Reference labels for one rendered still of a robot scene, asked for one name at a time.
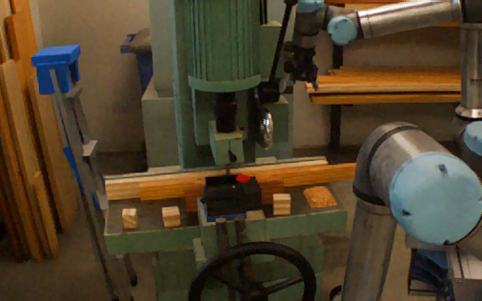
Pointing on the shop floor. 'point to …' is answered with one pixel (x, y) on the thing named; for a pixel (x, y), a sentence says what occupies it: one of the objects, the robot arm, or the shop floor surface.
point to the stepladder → (81, 154)
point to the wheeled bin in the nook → (140, 43)
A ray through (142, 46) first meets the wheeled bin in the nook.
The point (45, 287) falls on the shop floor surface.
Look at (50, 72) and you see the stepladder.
